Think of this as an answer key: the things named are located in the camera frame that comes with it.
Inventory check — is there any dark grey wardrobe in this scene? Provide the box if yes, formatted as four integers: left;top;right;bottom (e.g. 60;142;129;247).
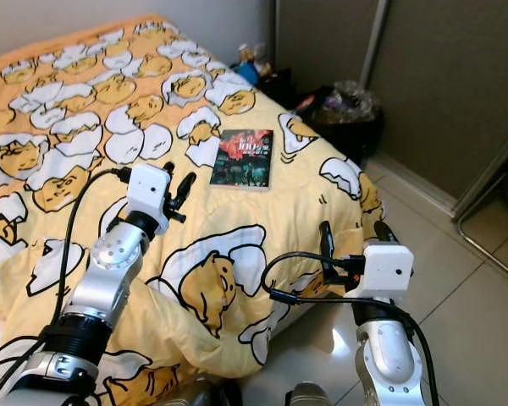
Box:
275;0;508;200

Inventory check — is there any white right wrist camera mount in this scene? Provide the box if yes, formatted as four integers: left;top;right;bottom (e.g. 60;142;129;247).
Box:
364;241;416;301

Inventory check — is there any dark red cover book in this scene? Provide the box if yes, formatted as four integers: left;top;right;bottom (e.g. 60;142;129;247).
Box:
209;129;274;190

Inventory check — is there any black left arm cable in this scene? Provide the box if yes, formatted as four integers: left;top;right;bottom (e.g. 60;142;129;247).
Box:
0;167;132;406

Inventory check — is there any black trash bin with bag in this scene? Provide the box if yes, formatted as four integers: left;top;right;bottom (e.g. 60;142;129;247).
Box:
295;80;386;166

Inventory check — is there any silver metal rack frame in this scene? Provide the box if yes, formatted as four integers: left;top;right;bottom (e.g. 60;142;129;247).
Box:
453;118;508;263

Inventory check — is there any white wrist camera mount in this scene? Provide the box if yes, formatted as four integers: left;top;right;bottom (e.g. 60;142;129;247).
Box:
125;163;172;236
364;241;416;301

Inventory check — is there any small blue toy figure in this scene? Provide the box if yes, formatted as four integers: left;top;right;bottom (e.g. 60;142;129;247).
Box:
237;41;272;85

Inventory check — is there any yellow cartoon print blanket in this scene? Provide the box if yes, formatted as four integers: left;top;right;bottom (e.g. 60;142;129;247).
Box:
0;13;386;406

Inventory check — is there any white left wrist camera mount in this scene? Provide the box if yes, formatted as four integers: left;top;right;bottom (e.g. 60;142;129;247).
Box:
125;163;172;236

